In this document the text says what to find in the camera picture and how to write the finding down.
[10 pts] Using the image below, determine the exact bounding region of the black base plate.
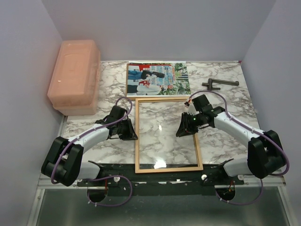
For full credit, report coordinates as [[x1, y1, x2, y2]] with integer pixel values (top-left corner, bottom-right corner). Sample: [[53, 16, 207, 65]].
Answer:
[[78, 163, 244, 196]]

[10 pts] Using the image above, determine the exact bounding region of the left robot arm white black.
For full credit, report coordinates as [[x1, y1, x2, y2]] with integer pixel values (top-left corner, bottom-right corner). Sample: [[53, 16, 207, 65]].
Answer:
[[41, 105, 138, 186]]

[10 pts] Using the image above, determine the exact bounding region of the pink plastic storage box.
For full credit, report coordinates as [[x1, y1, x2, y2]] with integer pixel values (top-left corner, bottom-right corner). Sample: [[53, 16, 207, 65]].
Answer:
[[48, 40, 101, 116]]

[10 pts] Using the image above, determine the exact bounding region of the brown wooden picture frame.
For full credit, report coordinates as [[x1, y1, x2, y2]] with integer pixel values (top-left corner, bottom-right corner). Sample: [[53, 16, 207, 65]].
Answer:
[[135, 97, 204, 174]]

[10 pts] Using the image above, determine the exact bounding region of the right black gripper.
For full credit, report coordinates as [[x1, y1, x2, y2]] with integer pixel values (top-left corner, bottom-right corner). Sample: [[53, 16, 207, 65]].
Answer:
[[175, 112, 203, 137]]

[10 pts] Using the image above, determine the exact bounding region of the aluminium rail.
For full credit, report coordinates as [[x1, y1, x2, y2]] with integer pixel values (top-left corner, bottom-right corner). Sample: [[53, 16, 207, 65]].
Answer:
[[38, 176, 286, 189]]

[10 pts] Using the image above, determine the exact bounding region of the clear acrylic glass sheet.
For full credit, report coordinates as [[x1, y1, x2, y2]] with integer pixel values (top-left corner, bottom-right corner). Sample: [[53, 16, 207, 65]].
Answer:
[[139, 102, 197, 169]]

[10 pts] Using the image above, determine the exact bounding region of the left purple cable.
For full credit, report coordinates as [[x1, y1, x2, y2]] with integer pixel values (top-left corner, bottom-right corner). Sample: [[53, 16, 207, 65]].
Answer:
[[50, 97, 134, 208]]

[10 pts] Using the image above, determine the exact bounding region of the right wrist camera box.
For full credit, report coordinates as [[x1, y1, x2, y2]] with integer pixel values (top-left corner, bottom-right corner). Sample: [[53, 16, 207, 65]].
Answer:
[[184, 99, 198, 115]]

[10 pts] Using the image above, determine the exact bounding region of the photo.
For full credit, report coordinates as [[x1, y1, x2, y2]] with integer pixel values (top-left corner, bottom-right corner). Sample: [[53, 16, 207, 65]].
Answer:
[[126, 61, 191, 99]]

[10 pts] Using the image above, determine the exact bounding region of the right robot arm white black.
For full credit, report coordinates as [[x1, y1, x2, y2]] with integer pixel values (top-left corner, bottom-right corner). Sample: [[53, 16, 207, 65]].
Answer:
[[176, 95, 287, 185]]

